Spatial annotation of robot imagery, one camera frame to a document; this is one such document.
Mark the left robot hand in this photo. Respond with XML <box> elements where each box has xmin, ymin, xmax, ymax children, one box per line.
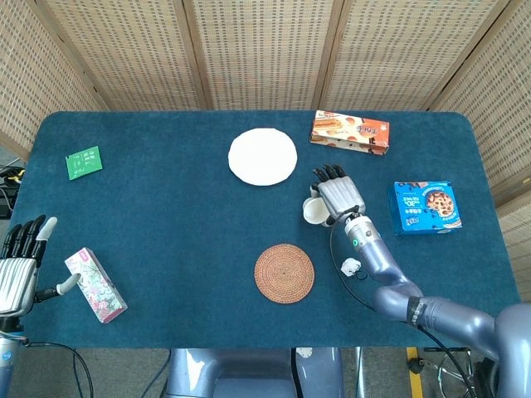
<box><xmin>0</xmin><ymin>214</ymin><xmax>83</xmax><ymax>318</ymax></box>

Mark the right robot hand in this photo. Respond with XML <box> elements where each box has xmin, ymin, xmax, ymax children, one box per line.
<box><xmin>309</xmin><ymin>163</ymin><xmax>367</xmax><ymax>228</ymax></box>

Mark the white paper cup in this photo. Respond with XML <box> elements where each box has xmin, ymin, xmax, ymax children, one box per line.
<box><xmin>301</xmin><ymin>196</ymin><xmax>332</xmax><ymax>226</ymax></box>

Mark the brown woven round coaster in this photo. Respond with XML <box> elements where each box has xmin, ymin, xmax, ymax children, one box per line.
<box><xmin>254</xmin><ymin>243</ymin><xmax>315</xmax><ymax>305</ymax></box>

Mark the orange snack box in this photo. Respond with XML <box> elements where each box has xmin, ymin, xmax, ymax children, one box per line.
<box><xmin>309</xmin><ymin>109</ymin><xmax>391</xmax><ymax>158</ymax></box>

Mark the pink floral box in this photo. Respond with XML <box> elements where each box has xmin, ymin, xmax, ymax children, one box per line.
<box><xmin>64</xmin><ymin>247</ymin><xmax>129</xmax><ymax>324</ymax></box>

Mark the blue cookie box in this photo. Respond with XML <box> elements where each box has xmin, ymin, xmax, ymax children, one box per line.
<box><xmin>387</xmin><ymin>180</ymin><xmax>464</xmax><ymax>237</ymax></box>

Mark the white round plate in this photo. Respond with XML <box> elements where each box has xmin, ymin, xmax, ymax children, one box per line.
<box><xmin>227</xmin><ymin>128</ymin><xmax>299</xmax><ymax>187</ymax></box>

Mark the green card packet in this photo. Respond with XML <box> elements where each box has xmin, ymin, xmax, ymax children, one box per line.
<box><xmin>65</xmin><ymin>145</ymin><xmax>105</xmax><ymax>182</ymax></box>

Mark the blue table mat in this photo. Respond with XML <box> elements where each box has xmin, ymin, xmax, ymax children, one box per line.
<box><xmin>7</xmin><ymin>109</ymin><xmax>522</xmax><ymax>350</ymax></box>

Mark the woven folding screen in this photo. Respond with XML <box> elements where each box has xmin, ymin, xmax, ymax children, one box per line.
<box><xmin>0</xmin><ymin>0</ymin><xmax>531</xmax><ymax>303</ymax></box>

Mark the yellow floor tape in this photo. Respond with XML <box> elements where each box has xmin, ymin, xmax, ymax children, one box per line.
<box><xmin>406</xmin><ymin>347</ymin><xmax>425</xmax><ymax>398</ymax></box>

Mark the blue-grey robot torso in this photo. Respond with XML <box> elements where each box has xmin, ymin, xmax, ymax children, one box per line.
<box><xmin>163</xmin><ymin>347</ymin><xmax>345</xmax><ymax>398</ymax></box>

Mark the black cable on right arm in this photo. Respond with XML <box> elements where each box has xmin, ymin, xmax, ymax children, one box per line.
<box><xmin>329</xmin><ymin>205</ymin><xmax>482</xmax><ymax>398</ymax></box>

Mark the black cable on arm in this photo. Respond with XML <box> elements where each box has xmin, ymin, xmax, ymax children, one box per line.
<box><xmin>329</xmin><ymin>205</ymin><xmax>482</xmax><ymax>398</ymax></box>
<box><xmin>16</xmin><ymin>337</ymin><xmax>95</xmax><ymax>398</ymax></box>

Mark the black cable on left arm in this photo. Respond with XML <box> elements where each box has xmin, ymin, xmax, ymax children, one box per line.
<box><xmin>16</xmin><ymin>337</ymin><xmax>95</xmax><ymax>398</ymax></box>

